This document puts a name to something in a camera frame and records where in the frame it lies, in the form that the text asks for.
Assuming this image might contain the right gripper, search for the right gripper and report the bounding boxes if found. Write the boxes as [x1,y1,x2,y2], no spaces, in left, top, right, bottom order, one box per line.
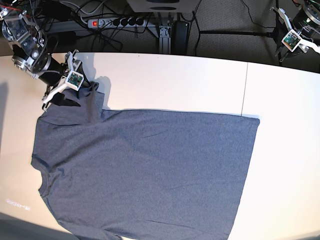
[37,51,94,110]

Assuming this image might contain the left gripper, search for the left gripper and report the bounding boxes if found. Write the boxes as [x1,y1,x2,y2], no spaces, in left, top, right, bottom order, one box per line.
[270,7,320,53]

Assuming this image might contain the blue grey T-shirt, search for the blue grey T-shirt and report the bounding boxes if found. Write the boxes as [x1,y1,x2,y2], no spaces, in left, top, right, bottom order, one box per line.
[31,83,260,240]

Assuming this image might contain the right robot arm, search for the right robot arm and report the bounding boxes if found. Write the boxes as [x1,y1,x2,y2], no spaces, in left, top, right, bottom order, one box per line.
[0,0,91,111]

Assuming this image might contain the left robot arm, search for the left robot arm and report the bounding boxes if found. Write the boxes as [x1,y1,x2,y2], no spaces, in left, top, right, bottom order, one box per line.
[270,0,320,53]

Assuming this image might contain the black tripod stand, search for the black tripod stand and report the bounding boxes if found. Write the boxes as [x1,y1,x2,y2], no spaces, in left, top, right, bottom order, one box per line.
[194,0,285,67]

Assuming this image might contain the white power strip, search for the white power strip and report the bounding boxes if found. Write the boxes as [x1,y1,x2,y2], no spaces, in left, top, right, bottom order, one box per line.
[87,17,148,29]

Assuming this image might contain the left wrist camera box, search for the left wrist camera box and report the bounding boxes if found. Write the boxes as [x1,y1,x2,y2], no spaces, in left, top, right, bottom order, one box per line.
[281,29,302,52]

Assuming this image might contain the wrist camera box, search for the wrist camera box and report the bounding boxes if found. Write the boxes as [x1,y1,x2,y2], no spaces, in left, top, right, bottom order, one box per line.
[281,29,302,52]
[65,70,84,91]

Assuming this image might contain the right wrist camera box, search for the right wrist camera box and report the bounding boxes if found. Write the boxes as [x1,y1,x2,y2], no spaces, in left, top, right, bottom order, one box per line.
[65,70,84,91]

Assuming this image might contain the aluminium frame post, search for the aluminium frame post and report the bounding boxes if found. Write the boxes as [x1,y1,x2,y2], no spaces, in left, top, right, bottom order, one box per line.
[156,12,174,55]

